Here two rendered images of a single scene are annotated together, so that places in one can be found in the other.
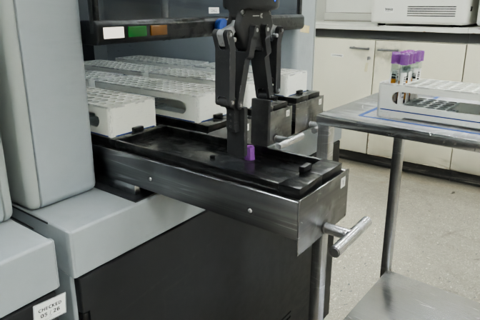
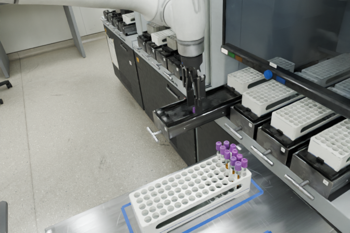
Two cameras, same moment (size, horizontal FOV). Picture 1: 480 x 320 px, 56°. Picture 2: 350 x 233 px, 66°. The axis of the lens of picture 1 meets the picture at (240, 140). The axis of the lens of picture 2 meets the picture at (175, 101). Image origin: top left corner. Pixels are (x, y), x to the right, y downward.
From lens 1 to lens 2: 1.32 m
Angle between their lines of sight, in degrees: 103
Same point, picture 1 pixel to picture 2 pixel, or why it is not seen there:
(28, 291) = not seen: hidden behind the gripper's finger
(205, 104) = (245, 99)
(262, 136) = (196, 109)
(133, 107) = (234, 80)
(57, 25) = (219, 41)
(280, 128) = (275, 151)
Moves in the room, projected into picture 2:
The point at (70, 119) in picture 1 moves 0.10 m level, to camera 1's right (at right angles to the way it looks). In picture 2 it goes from (219, 69) to (211, 80)
